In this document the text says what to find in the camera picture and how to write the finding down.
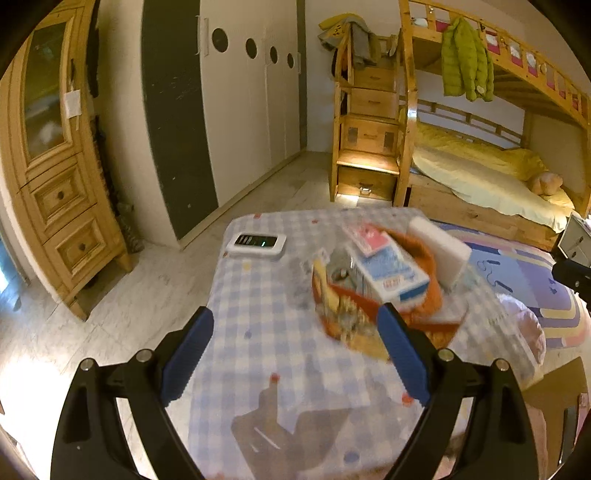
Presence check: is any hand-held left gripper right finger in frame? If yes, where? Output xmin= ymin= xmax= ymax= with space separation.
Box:
xmin=376 ymin=302 xmax=541 ymax=480

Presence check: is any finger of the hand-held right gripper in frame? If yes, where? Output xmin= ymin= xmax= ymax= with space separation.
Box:
xmin=551 ymin=261 xmax=591 ymax=292

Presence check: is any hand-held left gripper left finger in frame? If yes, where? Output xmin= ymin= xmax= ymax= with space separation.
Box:
xmin=50 ymin=306 xmax=215 ymax=480

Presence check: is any orange furry cloth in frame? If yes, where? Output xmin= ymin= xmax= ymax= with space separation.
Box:
xmin=311 ymin=226 xmax=462 ymax=352

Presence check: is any pink plastic bag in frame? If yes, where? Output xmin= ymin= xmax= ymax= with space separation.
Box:
xmin=496 ymin=295 xmax=548 ymax=379

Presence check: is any blue and white carton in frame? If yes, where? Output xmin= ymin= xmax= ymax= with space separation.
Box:
xmin=346 ymin=240 xmax=430 ymax=310

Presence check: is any red card box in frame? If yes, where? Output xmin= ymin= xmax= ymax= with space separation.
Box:
xmin=342 ymin=224 xmax=393 ymax=257

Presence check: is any colourful rainbow rug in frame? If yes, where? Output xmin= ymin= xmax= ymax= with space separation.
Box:
xmin=434 ymin=220 xmax=591 ymax=352

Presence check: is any blue checked tablecloth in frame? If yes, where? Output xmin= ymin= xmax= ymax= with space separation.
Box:
xmin=187 ymin=208 xmax=546 ymax=480

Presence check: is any tan plush toy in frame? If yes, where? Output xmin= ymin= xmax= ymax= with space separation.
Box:
xmin=529 ymin=172 xmax=564 ymax=197

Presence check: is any grey crumpled wrapper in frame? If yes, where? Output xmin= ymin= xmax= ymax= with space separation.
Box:
xmin=300 ymin=247 xmax=356 ymax=296

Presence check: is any wooden bunk bed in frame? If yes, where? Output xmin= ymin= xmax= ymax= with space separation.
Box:
xmin=392 ymin=0 xmax=591 ymax=252

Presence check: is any white electronic device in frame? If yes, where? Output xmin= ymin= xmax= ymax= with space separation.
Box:
xmin=225 ymin=232 xmax=287 ymax=259

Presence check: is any yellow bedding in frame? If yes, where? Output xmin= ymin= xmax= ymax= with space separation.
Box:
xmin=411 ymin=122 xmax=575 ymax=232

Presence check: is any wooden cabinet with drawers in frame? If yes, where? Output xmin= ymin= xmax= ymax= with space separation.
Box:
xmin=0 ymin=0 xmax=134 ymax=321

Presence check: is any wooden staircase with drawers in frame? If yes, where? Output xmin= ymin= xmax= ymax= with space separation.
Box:
xmin=329 ymin=34 xmax=419 ymax=206

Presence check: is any green puffer jacket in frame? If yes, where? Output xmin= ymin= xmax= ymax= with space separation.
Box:
xmin=440 ymin=17 xmax=495 ymax=102

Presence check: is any white wardrobe with round holes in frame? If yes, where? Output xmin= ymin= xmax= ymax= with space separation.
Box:
xmin=198 ymin=0 xmax=308 ymax=208

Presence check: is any olive grey jacket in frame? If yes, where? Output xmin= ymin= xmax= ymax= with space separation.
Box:
xmin=318 ymin=14 xmax=384 ymax=65

